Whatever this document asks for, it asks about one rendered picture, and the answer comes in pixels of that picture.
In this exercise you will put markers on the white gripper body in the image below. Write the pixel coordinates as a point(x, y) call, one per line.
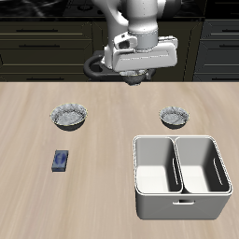
point(146, 59)

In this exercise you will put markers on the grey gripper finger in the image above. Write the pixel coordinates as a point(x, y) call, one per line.
point(142, 77)
point(130, 78)

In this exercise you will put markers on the small grey speckled bowl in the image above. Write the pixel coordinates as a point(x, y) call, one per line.
point(174, 117)

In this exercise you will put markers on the large grey speckled bowl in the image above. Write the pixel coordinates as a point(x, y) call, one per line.
point(68, 116)

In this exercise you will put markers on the dark kitchen cupboards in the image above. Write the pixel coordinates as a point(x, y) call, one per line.
point(43, 49)

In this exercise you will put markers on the small blue box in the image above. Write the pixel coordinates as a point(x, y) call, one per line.
point(60, 161)

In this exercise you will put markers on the black marble countertop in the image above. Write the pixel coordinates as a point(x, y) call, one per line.
point(37, 7)

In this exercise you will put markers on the white two-bin basket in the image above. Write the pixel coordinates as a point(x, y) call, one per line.
point(183, 199)

